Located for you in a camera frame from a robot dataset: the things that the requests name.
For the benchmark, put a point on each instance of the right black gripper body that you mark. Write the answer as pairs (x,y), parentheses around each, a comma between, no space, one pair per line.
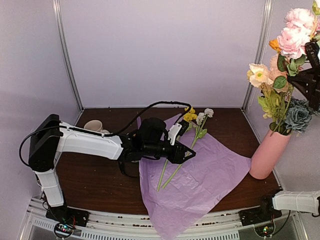
(315,98)

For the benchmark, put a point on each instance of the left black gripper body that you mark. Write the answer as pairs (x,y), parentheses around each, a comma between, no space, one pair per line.
(152,149)

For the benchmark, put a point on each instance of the blue hydrangea flower stem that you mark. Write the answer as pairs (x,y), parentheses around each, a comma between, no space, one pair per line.
(298,116)

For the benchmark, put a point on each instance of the peach pink rose stem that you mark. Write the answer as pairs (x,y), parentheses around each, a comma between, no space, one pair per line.
(274,72)

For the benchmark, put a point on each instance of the purple tissue paper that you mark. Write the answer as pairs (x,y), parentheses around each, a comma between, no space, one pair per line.
(198,186)

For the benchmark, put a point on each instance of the peach poppy flower stem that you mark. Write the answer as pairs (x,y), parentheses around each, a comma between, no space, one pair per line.
(259,77)

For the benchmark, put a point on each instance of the orange flower stem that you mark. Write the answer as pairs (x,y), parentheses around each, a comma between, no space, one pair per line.
(275,45)

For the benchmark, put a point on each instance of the pink carnation flower stem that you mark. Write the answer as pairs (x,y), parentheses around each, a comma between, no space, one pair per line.
(301,26)

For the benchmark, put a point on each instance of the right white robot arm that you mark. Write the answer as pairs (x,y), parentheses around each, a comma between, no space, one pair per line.
(303,201)

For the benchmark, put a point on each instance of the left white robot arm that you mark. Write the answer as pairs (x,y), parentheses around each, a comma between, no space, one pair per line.
(54,136)

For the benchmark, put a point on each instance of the pink cylindrical vase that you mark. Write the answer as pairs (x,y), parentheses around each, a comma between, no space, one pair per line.
(268,154)

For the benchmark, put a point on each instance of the white flower stem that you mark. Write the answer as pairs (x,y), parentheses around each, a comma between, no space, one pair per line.
(196,122)

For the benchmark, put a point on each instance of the yellow flower stem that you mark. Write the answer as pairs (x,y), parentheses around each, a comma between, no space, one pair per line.
(174,155)

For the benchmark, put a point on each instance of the white mug floral print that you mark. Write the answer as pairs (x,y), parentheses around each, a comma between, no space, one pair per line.
(96,126)

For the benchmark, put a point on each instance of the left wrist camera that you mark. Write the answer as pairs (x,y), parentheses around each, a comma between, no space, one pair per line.
(178,129)

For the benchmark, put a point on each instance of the front aluminium rail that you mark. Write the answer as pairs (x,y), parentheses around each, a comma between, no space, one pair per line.
(223,225)

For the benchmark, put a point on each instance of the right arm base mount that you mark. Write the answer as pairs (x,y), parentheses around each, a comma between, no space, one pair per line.
(263,221)

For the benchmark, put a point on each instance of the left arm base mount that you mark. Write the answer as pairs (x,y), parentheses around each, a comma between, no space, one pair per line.
(69,225)

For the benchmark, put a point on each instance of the left aluminium frame post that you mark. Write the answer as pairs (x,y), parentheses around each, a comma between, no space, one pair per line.
(65,54)

